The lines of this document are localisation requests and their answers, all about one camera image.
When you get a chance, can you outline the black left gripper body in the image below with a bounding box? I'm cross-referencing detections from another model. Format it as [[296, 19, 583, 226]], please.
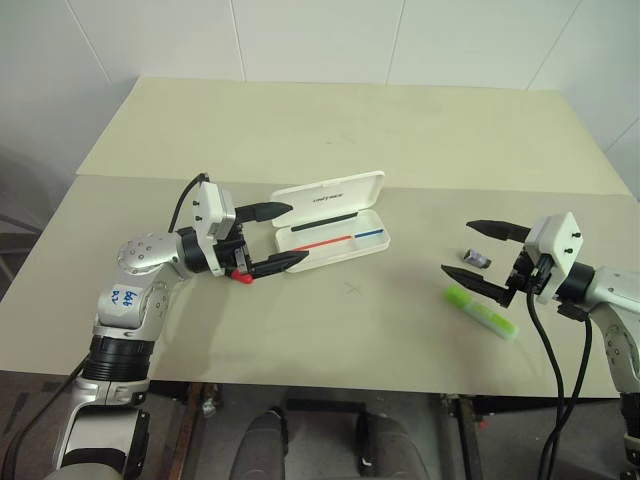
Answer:
[[214, 222, 254, 281]]

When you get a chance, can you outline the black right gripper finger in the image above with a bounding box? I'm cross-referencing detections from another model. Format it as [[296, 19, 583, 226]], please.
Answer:
[[440, 264, 517, 308], [465, 219, 533, 243]]

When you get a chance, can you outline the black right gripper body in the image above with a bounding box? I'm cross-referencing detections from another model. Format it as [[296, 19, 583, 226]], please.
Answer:
[[504, 246, 554, 302]]

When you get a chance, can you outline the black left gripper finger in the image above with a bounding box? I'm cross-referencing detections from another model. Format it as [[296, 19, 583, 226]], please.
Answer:
[[249, 250, 311, 278], [234, 200, 294, 224]]

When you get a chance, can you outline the small purple eraser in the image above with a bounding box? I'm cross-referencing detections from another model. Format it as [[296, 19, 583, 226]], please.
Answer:
[[460, 246, 492, 269]]

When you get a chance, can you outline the green highlighter marker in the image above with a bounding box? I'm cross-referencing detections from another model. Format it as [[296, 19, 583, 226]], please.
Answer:
[[444, 285, 521, 343]]

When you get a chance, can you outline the white plastic pencil case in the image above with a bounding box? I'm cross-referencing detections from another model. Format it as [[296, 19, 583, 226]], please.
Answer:
[[269, 170, 392, 275]]

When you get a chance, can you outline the thin red-brown stick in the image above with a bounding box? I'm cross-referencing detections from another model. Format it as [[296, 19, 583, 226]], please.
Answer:
[[289, 228, 386, 253]]

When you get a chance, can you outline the thin black pen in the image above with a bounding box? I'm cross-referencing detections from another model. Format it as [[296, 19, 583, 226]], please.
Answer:
[[290, 211, 359, 233]]

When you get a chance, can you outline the rusty brown metal leg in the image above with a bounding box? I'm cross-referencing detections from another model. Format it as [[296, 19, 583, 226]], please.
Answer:
[[185, 383, 202, 480], [442, 393, 481, 480]]

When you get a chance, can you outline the dark grey rounded shape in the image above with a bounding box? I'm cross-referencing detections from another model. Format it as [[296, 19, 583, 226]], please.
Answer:
[[355, 410, 432, 480], [233, 408, 290, 480]]

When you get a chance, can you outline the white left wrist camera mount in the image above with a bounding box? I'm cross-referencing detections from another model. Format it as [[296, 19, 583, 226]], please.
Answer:
[[192, 180, 237, 277]]

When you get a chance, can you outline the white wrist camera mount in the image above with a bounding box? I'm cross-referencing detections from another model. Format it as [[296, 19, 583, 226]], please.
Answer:
[[524, 211, 585, 305], [192, 180, 237, 277]]

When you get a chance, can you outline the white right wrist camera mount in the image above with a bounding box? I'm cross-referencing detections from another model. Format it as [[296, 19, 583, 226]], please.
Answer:
[[524, 211, 585, 305]]

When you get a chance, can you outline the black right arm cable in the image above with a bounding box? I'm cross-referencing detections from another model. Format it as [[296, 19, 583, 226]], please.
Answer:
[[525, 287, 569, 416], [537, 304, 596, 480]]

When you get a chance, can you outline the black table frame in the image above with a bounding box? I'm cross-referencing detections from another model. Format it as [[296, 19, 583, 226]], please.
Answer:
[[149, 380, 624, 417]]

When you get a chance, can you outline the black metal floor bracket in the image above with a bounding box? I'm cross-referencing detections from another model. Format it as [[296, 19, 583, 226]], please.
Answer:
[[286, 393, 375, 469]]

